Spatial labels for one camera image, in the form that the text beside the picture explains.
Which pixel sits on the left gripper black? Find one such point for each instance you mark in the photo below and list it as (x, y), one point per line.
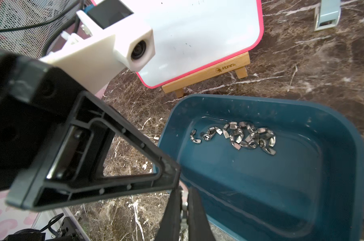
(68, 168)

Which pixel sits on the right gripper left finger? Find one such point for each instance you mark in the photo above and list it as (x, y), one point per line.
(170, 225)

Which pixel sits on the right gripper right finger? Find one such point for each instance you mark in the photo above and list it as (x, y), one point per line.
(199, 227)

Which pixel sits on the steel wing nut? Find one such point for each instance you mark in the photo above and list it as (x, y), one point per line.
(184, 203)

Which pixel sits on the teal plastic storage box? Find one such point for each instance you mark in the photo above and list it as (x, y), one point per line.
(312, 189)

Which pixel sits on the pile of wing nuts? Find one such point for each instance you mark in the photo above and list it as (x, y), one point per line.
(241, 135)

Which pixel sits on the white mesh side basket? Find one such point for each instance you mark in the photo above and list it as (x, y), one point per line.
(33, 28)

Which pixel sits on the wooden easel stand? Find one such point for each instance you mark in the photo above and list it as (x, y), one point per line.
(237, 64)

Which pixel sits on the pink framed whiteboard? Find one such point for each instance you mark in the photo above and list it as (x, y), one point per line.
(189, 36)

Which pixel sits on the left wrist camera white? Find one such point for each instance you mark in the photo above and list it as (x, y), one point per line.
(118, 39)

